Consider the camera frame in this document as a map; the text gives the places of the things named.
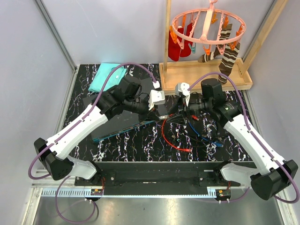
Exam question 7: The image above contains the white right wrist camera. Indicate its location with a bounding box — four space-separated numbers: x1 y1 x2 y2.
175 82 190 106

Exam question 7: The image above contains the black cable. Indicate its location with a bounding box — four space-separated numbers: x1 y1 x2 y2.
171 100 225 148

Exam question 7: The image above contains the wooden rack with tray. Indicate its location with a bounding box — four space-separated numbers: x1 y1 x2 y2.
159 0 288 95

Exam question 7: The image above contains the blue cable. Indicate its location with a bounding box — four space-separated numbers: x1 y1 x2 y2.
187 114 223 147

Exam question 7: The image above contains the pink round clip hanger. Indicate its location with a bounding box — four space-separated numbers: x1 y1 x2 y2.
170 0 246 55

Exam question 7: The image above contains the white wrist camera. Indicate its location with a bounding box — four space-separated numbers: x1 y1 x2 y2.
175 82 190 106
148 81 165 111

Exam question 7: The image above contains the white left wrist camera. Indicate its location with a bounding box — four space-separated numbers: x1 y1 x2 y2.
148 81 165 111

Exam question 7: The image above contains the red sock left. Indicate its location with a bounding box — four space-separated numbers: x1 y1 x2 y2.
168 26 181 61

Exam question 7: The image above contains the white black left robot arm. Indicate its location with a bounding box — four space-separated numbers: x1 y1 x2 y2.
34 77 165 186

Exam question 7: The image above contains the red sock right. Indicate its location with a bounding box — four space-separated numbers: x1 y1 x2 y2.
180 23 193 57

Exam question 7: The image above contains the brown striped sock long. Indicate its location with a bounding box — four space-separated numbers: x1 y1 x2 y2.
219 43 240 77

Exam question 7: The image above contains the red sock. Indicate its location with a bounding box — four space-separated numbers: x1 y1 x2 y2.
168 26 181 61
180 23 193 57

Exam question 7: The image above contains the brown striped sock rear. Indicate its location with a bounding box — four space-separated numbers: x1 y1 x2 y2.
198 23 233 63

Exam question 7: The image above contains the dark grey network switch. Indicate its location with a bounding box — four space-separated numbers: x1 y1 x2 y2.
83 77 167 143

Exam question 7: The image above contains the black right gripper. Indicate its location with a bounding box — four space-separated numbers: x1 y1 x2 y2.
167 95 212 127

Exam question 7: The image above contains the folded teal cloth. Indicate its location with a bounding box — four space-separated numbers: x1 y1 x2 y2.
88 63 127 93

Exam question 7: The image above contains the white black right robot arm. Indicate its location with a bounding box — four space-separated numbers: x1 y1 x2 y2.
169 78 298 200

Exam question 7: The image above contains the red cable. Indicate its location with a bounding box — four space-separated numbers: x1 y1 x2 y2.
161 113 200 153

